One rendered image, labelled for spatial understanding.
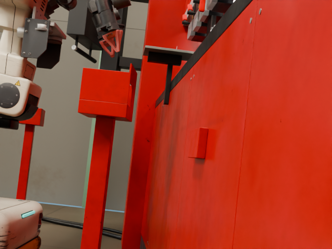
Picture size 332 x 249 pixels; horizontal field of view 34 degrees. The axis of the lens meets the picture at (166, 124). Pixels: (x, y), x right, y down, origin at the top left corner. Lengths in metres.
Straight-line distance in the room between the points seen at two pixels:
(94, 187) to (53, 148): 3.56
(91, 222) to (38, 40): 0.81
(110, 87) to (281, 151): 1.17
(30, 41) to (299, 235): 1.81
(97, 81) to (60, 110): 3.62
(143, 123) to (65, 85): 2.35
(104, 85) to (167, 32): 1.51
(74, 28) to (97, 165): 1.70
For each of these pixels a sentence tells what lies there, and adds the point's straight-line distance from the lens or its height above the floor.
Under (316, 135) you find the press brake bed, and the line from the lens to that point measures 0.59.
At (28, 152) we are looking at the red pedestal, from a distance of 3.99.
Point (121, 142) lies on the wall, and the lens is 5.31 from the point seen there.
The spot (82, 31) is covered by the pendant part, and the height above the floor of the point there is 1.26.
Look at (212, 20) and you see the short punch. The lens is 2.38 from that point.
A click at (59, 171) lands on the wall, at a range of 5.40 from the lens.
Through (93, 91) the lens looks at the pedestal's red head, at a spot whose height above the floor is 0.73.
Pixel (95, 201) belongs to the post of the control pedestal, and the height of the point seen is 0.37.
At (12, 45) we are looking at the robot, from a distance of 2.36.
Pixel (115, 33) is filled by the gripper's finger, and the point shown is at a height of 0.98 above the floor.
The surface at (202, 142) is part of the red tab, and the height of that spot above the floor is 0.59.
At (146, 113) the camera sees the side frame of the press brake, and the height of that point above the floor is 0.80.
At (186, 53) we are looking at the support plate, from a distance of 2.29.
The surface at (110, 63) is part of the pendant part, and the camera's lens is 3.76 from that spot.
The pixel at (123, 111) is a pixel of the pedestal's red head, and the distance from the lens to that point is 1.78.
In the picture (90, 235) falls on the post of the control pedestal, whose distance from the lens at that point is 1.88.
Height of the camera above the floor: 0.54
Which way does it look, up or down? 4 degrees up
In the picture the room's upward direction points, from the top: 6 degrees clockwise
